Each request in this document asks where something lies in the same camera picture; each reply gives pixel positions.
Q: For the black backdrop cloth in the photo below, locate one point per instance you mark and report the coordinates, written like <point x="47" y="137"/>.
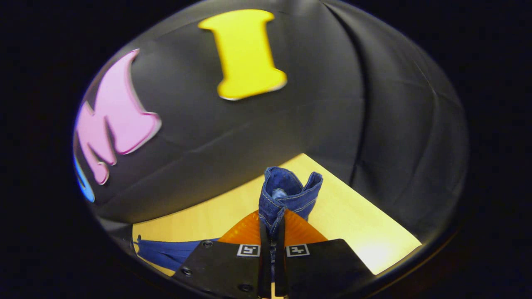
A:
<point x="332" y="104"/>

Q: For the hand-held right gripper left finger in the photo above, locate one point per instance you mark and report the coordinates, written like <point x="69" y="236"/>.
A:
<point x="264" y="265"/>

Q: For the blue denim jeans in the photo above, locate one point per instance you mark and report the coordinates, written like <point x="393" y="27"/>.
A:
<point x="286" y="195"/>

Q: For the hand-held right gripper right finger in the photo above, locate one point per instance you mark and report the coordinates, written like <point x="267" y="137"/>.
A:
<point x="280" y="265"/>

